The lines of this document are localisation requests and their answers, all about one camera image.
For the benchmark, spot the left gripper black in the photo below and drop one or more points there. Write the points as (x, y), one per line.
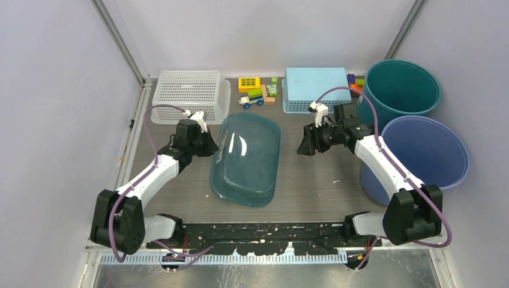
(210, 147)

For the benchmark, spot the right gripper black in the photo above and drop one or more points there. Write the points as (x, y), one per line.
(311, 135)

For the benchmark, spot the teal transparent plastic tub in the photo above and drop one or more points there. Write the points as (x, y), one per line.
(244, 169)

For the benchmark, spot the light blue perforated basket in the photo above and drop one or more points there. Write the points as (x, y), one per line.
(301, 86)

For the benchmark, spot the white perforated plastic basket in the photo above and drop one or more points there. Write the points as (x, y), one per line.
(206, 91)

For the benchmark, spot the teal round bucket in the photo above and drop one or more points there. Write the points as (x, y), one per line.
(394, 88)

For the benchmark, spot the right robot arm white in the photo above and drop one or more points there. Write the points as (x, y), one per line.
(412, 213)

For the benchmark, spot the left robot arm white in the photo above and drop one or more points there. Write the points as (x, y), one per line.
(119, 222)

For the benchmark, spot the green monster toy block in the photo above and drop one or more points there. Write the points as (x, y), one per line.
(272, 88)

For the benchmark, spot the white toy car blue wheels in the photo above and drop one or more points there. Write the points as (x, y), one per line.
(254, 97)

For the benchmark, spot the yellow toy block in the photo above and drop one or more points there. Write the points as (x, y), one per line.
(248, 83)

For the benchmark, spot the orange purple toy blocks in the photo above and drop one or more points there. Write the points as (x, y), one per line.
(356, 82)

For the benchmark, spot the blue round bucket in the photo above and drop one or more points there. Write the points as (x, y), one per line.
(429, 149)

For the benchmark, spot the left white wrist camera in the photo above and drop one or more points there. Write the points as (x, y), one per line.
(199, 117)

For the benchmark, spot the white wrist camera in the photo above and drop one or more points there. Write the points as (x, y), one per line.
(320, 111)
(199, 117)

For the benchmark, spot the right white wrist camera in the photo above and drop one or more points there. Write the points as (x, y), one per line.
(320, 111)

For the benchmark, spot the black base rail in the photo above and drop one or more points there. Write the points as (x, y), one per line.
(264, 239)

